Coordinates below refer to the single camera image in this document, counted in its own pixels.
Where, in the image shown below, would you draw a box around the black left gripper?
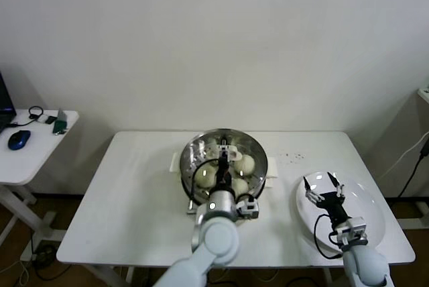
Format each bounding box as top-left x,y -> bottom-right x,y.
213,145 -> 237,186

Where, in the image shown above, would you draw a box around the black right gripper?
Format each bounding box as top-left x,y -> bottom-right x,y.
302,172 -> 351,226

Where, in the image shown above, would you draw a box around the glass lid with cream handle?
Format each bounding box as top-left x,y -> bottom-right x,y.
179,128 -> 269,200

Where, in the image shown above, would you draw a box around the white steamed baozi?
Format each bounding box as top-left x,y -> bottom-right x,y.
233,154 -> 256,176
194,166 -> 217,189
231,178 -> 249,197

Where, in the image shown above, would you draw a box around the perforated steel steamer basket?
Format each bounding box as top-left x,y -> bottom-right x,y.
178,128 -> 269,203

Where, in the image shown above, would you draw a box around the scattered dark crumbs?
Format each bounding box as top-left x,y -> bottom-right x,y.
280,152 -> 305,164

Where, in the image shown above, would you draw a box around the cream electric cooker base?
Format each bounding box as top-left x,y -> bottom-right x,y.
169,152 -> 280,231

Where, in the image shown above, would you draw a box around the large white plate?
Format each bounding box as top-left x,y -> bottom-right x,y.
295,172 -> 387,256

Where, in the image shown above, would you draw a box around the grey cabinet with white top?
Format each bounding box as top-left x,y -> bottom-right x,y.
397,88 -> 429,231

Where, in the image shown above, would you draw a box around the green circuit board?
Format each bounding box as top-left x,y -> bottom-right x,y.
52,109 -> 70,136

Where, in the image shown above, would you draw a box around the white side table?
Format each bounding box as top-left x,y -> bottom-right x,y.
0,109 -> 80,263

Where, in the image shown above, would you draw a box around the blue computer mouse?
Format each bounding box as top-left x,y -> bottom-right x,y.
7,130 -> 31,151

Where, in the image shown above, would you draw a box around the floor power strip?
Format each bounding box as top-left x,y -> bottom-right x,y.
32,245 -> 57,263

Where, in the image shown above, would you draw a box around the black laptop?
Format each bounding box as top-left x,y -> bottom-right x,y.
0,72 -> 17,133

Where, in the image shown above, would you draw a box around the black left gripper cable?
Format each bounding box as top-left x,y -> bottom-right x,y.
190,161 -> 219,201

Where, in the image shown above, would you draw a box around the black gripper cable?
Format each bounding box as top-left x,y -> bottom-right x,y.
190,161 -> 219,201
313,213 -> 343,260

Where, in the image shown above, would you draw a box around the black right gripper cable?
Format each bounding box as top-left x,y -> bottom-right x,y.
313,213 -> 343,260

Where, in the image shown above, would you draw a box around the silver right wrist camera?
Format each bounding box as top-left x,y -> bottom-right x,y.
334,216 -> 369,247

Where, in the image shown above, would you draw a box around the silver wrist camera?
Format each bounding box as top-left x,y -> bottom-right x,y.
334,216 -> 369,247
236,196 -> 261,221

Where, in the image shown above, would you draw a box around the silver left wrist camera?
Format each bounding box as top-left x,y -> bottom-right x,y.
236,196 -> 261,221

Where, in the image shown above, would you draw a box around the white wall cable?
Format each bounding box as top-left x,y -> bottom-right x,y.
381,131 -> 429,179

